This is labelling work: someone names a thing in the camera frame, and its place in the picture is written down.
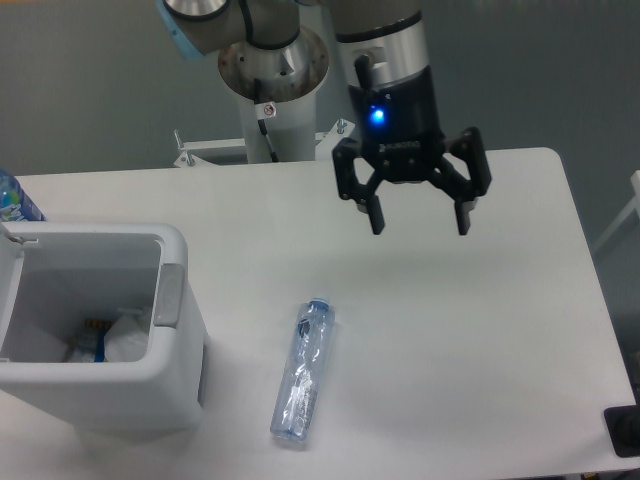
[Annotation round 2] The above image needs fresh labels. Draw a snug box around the black cable on pedestal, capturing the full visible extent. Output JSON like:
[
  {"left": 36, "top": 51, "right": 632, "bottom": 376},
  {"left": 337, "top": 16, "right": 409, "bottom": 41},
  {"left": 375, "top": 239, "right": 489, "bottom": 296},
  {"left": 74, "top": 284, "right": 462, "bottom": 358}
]
[{"left": 252, "top": 77, "right": 280, "bottom": 164}]

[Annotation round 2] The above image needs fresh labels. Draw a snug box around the blue yellow snack wrapper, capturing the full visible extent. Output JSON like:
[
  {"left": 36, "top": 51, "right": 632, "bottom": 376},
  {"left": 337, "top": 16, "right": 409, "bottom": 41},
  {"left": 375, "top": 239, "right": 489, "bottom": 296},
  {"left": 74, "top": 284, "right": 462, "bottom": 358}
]
[{"left": 77, "top": 319, "right": 114, "bottom": 363}]

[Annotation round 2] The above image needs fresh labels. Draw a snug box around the white paper napkin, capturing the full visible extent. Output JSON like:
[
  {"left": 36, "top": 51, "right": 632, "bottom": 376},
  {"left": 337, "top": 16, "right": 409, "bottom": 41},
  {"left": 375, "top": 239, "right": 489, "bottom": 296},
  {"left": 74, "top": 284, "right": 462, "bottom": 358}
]
[{"left": 104, "top": 307, "right": 151, "bottom": 363}]

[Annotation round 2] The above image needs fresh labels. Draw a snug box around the clear wrapper in bin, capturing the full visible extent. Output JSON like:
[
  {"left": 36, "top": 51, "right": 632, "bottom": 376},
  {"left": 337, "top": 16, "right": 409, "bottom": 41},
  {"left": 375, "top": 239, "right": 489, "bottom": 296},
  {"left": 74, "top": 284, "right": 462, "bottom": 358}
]
[{"left": 65, "top": 331, "right": 99, "bottom": 363}]

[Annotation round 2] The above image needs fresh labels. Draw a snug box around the blue labelled drink bottle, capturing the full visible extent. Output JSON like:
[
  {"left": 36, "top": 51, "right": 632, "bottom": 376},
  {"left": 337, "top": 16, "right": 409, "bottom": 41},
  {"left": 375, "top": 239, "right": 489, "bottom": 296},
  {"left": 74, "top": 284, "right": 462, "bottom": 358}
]
[{"left": 1, "top": 169, "right": 46, "bottom": 222}]

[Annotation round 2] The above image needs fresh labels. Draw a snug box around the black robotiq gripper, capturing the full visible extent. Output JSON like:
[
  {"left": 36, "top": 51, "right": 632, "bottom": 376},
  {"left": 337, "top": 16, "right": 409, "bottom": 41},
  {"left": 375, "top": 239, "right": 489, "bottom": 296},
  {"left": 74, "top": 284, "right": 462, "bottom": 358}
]
[{"left": 332, "top": 64, "right": 492, "bottom": 236}]

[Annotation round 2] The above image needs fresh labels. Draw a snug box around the black device at table edge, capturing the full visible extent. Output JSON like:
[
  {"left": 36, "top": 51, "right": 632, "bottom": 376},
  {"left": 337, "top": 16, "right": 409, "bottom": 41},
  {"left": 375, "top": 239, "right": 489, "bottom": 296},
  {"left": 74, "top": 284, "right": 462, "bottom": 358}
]
[{"left": 604, "top": 405, "right": 639, "bottom": 458}]

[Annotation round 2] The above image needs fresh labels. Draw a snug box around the white frame right edge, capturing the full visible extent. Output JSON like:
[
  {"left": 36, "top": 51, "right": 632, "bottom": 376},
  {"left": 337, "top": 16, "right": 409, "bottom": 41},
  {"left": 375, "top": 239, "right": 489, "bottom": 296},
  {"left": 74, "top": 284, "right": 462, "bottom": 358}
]
[{"left": 592, "top": 170, "right": 639, "bottom": 258}]

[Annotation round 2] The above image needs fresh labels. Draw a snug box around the clear empty plastic bottle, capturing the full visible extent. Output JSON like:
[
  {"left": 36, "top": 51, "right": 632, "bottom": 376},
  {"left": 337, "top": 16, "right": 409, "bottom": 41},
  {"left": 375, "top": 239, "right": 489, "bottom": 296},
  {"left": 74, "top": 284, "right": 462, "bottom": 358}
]
[{"left": 270, "top": 296, "right": 335, "bottom": 442}]

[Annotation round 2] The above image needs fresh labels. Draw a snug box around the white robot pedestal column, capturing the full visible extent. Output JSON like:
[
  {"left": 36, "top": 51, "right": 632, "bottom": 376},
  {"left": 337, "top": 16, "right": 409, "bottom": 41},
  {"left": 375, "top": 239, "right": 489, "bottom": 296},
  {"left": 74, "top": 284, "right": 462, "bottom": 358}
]
[{"left": 218, "top": 27, "right": 329, "bottom": 164}]

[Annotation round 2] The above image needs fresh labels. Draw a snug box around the right white base bracket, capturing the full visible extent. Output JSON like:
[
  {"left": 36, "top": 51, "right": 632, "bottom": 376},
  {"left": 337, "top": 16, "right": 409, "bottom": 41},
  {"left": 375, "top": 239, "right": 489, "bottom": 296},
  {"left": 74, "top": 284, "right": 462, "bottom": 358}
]
[{"left": 315, "top": 118, "right": 356, "bottom": 161}]

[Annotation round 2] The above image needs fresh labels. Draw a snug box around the white open trash can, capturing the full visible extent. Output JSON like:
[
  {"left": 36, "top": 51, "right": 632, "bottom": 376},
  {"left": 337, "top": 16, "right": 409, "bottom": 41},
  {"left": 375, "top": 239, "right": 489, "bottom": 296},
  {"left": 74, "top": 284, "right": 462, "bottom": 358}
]
[{"left": 1, "top": 222, "right": 208, "bottom": 430}]

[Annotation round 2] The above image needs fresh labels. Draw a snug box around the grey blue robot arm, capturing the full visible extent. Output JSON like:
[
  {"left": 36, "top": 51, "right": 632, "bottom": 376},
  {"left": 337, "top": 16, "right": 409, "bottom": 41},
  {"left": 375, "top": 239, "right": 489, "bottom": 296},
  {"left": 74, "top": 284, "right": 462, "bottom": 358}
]
[{"left": 157, "top": 1, "right": 492, "bottom": 234}]

